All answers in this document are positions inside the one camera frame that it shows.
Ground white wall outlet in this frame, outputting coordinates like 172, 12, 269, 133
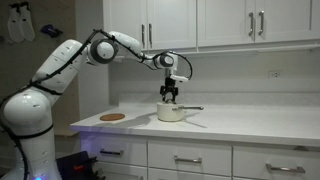
268, 69, 284, 80

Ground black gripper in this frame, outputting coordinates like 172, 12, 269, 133
159, 77, 180, 104

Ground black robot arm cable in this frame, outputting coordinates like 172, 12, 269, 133
0, 28, 194, 180

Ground black robot cart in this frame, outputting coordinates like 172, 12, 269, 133
56, 150, 102, 180

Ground steel upper cabinet handle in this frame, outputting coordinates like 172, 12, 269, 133
257, 10, 265, 36
248, 11, 255, 37
140, 23, 146, 48
148, 22, 154, 48

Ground white hanging swim fin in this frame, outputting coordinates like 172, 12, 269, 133
19, 1, 36, 43
6, 2, 25, 44

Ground steel drawer handle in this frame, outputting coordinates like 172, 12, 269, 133
265, 162, 307, 175
173, 154, 203, 165
99, 148, 125, 157

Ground white upper wall cabinets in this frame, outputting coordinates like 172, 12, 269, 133
102, 0, 320, 57

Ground round cork trivet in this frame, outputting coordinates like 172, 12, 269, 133
99, 113, 127, 122

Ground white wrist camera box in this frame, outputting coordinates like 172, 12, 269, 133
169, 73, 190, 83

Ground white lower counter cabinets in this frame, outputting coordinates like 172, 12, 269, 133
70, 129, 320, 180

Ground blue hanging object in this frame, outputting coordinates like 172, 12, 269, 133
40, 23, 64, 39

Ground red-handled black clamp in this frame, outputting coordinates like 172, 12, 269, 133
72, 162, 88, 172

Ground white round plate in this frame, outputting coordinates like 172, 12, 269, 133
157, 98, 185, 109

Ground white pot with steel handle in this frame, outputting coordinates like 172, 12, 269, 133
156, 101, 205, 123

